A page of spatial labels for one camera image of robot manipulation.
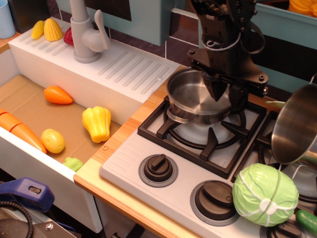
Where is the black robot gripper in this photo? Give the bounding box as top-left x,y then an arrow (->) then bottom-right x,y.
188,45 -> 268,114

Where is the small steel pot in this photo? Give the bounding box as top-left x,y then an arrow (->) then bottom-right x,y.
166,67 -> 231,124

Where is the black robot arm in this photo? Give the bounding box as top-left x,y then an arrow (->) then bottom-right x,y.
188,0 -> 268,113

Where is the large steel pot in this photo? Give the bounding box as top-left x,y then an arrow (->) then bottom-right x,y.
271,84 -> 317,168

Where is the grey toy stove top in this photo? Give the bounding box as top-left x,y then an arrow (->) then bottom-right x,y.
99,99 -> 317,238

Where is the left black stove knob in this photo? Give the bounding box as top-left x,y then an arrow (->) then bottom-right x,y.
142,154 -> 174,182

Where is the black stove knob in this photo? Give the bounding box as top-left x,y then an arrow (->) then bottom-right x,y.
194,180 -> 236,221
142,154 -> 174,182
264,222 -> 303,238

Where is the middle black stove knob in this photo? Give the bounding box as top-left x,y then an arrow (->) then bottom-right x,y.
194,180 -> 236,221

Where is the right black stove knob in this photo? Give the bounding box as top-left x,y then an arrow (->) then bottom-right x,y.
264,222 -> 303,238

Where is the black left burner grate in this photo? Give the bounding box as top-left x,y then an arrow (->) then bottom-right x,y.
137,97 -> 266,179

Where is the teal toy cabinet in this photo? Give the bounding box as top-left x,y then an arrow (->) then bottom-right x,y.
197,0 -> 317,94

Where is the green toy cabbage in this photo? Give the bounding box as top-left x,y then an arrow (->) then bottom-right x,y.
233,163 -> 299,227

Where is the yellow toy food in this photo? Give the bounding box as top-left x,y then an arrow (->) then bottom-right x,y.
288,0 -> 317,18

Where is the yellow toy bell pepper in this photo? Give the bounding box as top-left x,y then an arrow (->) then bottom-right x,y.
82,106 -> 111,143

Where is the grey toy faucet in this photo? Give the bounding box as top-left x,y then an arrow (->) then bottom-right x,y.
70,0 -> 111,63

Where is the green toy cucumber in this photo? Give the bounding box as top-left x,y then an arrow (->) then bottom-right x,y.
296,210 -> 317,236

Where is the white toy sink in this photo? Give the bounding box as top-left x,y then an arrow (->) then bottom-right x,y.
0,32 -> 178,233

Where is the red toy pepper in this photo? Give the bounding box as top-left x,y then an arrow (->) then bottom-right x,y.
63,27 -> 74,46

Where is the light green toy broccoli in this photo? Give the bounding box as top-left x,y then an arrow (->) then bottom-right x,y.
63,157 -> 83,172

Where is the small orange toy carrot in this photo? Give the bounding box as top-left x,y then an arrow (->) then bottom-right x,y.
44,86 -> 73,104

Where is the yellow toy potato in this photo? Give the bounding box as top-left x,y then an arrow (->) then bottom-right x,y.
41,128 -> 65,154

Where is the yellow toy corn cob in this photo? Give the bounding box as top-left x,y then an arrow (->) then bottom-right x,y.
44,18 -> 63,42

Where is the small yellow toy corn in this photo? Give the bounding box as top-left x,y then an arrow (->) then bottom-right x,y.
31,20 -> 45,40

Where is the large orange toy carrot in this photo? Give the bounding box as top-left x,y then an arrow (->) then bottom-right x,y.
0,109 -> 47,154

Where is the blue clamp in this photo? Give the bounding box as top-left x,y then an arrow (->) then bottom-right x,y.
0,177 -> 55,213

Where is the light blue cup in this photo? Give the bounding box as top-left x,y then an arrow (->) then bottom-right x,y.
0,0 -> 16,39

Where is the black metal camera mount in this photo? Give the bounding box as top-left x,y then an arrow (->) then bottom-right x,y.
0,202 -> 77,238

